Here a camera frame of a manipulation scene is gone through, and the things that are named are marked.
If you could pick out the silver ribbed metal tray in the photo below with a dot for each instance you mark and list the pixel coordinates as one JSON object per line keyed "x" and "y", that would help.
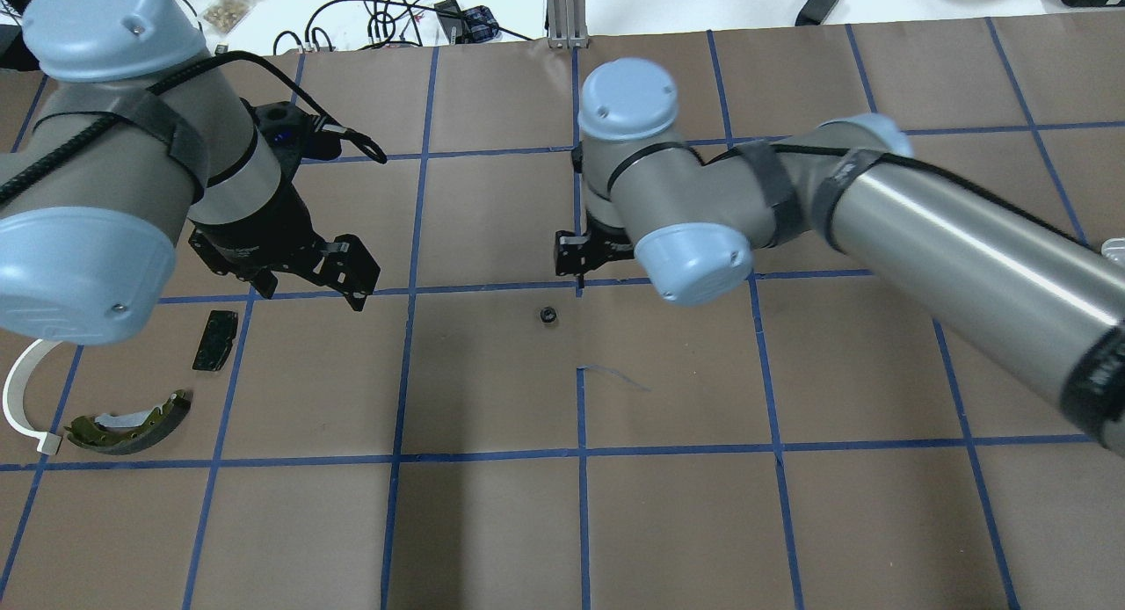
{"x": 1114, "y": 250}

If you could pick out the white curved plastic bracket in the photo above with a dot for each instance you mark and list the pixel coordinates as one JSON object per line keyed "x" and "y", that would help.
{"x": 47, "y": 442}

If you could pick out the aluminium frame post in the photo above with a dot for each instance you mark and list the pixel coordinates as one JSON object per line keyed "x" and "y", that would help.
{"x": 567, "y": 24}

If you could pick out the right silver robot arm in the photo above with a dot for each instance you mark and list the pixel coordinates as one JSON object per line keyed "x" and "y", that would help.
{"x": 1038, "y": 302}

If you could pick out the black power adapter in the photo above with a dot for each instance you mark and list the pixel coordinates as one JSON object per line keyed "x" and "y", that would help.
{"x": 814, "y": 12}

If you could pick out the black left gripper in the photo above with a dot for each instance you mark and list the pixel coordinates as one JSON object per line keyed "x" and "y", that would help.
{"x": 264, "y": 230}

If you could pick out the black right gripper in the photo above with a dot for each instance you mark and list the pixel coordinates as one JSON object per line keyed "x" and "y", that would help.
{"x": 576, "y": 252}

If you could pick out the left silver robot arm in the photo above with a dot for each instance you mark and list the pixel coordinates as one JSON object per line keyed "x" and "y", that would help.
{"x": 147, "y": 132}

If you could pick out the black brake pad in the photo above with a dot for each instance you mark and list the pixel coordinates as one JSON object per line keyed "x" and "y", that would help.
{"x": 217, "y": 340}

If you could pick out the olive brake shoe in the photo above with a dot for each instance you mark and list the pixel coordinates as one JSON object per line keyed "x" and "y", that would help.
{"x": 131, "y": 433}

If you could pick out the bag of wooden pieces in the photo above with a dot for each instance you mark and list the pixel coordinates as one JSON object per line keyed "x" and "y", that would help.
{"x": 223, "y": 16}

